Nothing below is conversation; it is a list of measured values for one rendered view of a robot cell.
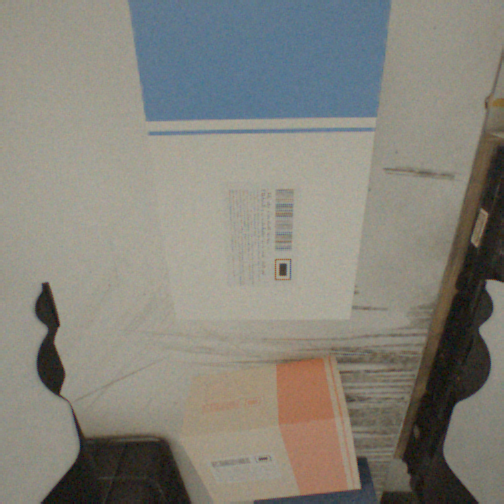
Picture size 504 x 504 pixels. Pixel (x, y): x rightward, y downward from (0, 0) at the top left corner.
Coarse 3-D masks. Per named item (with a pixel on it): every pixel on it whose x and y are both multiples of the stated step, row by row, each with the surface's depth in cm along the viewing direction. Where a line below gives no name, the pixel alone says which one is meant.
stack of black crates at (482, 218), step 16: (496, 160) 81; (496, 176) 82; (496, 192) 81; (480, 208) 87; (496, 208) 82; (480, 224) 87; (496, 224) 80; (480, 240) 87; (496, 240) 80; (464, 256) 94; (480, 256) 88; (496, 256) 81; (464, 272) 96; (480, 272) 86; (496, 272) 82; (464, 288) 96
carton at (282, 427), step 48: (192, 384) 40; (240, 384) 38; (288, 384) 37; (336, 384) 36; (192, 432) 35; (240, 432) 34; (288, 432) 34; (336, 432) 33; (240, 480) 38; (288, 480) 37; (336, 480) 37
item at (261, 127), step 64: (128, 0) 16; (192, 0) 16; (256, 0) 16; (320, 0) 16; (384, 0) 16; (192, 64) 18; (256, 64) 18; (320, 64) 18; (192, 128) 19; (256, 128) 19; (320, 128) 19; (192, 192) 21; (256, 192) 21; (320, 192) 21; (192, 256) 23; (256, 256) 23; (320, 256) 23
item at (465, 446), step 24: (480, 288) 10; (480, 312) 10; (480, 336) 8; (480, 360) 8; (480, 384) 8; (456, 408) 7; (480, 408) 7; (456, 432) 6; (480, 432) 6; (456, 456) 6; (480, 456) 6; (432, 480) 6; (456, 480) 6; (480, 480) 6
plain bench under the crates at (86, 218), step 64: (0, 0) 24; (64, 0) 24; (448, 0) 23; (0, 64) 26; (64, 64) 26; (128, 64) 26; (384, 64) 25; (448, 64) 25; (0, 128) 28; (64, 128) 28; (128, 128) 28; (384, 128) 27; (448, 128) 27; (0, 192) 31; (64, 192) 31; (128, 192) 31; (384, 192) 30; (448, 192) 30; (0, 256) 34; (64, 256) 34; (128, 256) 33; (384, 256) 33; (448, 256) 33; (64, 320) 37; (128, 320) 37; (192, 320) 37; (256, 320) 37; (320, 320) 37; (384, 320) 36; (64, 384) 42; (128, 384) 42; (384, 384) 41; (384, 448) 47
